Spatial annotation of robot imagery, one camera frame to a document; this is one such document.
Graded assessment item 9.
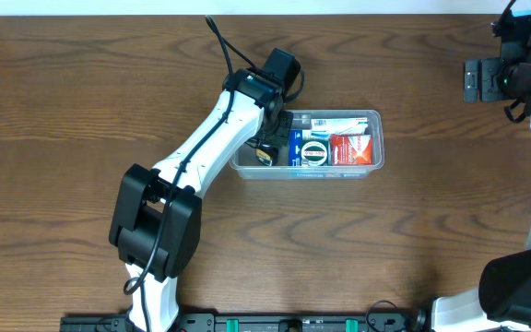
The blue snack packet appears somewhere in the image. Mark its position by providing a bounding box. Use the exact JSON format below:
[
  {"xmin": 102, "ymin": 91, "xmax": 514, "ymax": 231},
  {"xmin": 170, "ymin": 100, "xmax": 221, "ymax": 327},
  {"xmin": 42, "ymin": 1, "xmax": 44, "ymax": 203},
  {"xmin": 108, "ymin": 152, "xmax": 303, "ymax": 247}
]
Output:
[{"xmin": 287, "ymin": 128, "xmax": 368, "ymax": 179}]

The small dark bottle white cap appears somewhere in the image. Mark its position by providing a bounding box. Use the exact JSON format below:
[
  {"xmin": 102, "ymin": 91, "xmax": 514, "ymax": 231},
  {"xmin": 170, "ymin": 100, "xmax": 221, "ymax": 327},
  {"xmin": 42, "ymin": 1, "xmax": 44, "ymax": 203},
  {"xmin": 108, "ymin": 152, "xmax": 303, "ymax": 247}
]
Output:
[{"xmin": 255, "ymin": 146, "xmax": 279, "ymax": 167}]

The dark green round-label box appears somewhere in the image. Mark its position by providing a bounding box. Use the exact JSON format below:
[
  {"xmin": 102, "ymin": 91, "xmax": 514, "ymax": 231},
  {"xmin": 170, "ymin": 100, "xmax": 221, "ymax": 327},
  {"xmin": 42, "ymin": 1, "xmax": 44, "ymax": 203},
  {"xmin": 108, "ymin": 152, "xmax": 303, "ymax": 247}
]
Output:
[{"xmin": 300, "ymin": 140, "xmax": 330, "ymax": 167}]

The white green medicine box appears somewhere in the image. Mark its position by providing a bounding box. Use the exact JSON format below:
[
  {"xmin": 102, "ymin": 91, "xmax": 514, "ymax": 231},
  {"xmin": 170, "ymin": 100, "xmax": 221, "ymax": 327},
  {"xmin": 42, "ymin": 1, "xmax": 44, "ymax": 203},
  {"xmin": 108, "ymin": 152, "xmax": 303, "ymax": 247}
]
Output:
[{"xmin": 311, "ymin": 117, "xmax": 369, "ymax": 136}]

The red white sachet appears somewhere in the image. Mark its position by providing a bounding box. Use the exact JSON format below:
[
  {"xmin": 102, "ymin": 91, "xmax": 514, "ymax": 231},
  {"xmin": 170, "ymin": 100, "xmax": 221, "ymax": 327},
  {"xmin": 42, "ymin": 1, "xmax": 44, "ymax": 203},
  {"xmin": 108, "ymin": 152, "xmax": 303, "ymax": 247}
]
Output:
[{"xmin": 330, "ymin": 135, "xmax": 372, "ymax": 166}]

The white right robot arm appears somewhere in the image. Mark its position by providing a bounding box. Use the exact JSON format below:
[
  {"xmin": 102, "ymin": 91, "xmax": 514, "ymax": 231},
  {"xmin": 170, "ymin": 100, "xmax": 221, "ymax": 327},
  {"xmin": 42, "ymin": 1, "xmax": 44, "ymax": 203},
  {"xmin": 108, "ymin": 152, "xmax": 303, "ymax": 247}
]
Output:
[{"xmin": 413, "ymin": 5, "xmax": 531, "ymax": 331}]

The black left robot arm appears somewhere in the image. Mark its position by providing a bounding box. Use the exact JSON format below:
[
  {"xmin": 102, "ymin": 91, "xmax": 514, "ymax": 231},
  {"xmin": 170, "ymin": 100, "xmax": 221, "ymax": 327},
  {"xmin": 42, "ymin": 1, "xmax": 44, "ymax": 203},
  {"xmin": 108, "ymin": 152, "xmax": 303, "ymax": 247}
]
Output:
[{"xmin": 109, "ymin": 48, "xmax": 304, "ymax": 331}]

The clear plastic container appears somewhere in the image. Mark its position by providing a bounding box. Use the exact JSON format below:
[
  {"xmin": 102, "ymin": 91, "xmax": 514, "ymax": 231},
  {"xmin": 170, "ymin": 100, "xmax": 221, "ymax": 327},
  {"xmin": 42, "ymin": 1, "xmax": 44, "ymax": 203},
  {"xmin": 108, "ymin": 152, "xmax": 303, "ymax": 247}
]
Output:
[{"xmin": 230, "ymin": 110, "xmax": 384, "ymax": 180}]

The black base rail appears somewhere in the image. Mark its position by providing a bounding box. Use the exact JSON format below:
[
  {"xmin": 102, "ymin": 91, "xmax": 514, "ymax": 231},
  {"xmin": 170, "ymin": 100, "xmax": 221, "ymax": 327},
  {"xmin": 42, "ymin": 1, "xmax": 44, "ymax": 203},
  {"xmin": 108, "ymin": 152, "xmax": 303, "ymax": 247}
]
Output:
[{"xmin": 59, "ymin": 300, "xmax": 432, "ymax": 332}]

